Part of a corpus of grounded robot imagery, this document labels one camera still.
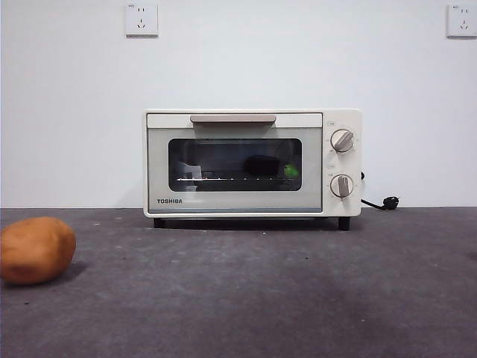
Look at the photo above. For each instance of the purple toy eggplant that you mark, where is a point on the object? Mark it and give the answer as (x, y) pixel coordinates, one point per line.
(261, 165)

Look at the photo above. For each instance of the beige oven knob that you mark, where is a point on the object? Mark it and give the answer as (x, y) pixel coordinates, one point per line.
(342, 185)
(342, 140)

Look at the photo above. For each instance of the cream toaster oven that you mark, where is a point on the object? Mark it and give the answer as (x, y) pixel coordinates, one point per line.
(341, 209)

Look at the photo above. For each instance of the brown potato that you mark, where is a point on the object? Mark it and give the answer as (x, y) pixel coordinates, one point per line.
(35, 251)

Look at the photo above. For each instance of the white wall socket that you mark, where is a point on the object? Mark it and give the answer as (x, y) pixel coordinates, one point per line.
(141, 19)
(462, 20)

